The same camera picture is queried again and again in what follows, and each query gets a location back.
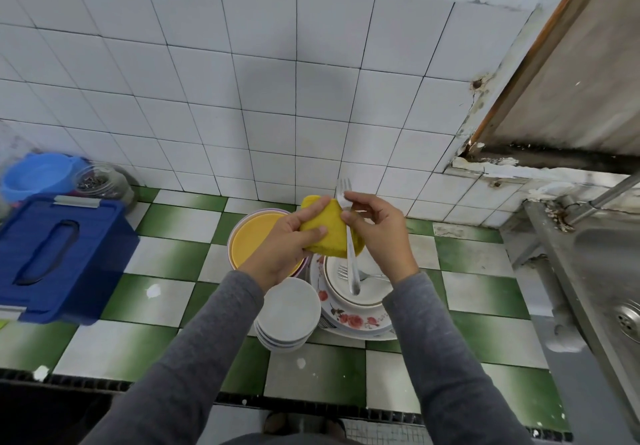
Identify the person's left hand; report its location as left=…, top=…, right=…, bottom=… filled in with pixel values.
left=237, top=198, right=331, bottom=293

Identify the person's right hand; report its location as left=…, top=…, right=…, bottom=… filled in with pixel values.
left=340, top=190, right=421, bottom=286

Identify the metal fork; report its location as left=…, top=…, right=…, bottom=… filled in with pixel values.
left=338, top=178, right=363, bottom=296
left=335, top=262, right=393, bottom=286

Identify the stack of small white bowls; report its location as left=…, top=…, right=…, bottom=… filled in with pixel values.
left=254, top=276, right=323, bottom=353

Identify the person's right forearm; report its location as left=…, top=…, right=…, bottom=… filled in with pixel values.
left=382, top=270, right=536, bottom=445

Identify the person's black shoe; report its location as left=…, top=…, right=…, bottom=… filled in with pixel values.
left=260, top=412, right=296, bottom=439
left=322, top=414, right=359, bottom=439

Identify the glass jar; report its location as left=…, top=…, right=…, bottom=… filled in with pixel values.
left=72, top=162, right=136, bottom=211

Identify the metal faucet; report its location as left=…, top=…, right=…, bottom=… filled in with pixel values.
left=555, top=170, right=640, bottom=229

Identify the blue plastic box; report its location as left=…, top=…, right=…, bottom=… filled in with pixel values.
left=0, top=196, right=141, bottom=325

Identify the stainless steel sink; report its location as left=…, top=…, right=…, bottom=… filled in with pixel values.
left=522, top=200, right=640, bottom=431

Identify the blue plastic bowl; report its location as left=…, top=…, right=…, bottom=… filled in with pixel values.
left=2, top=152, right=91, bottom=204

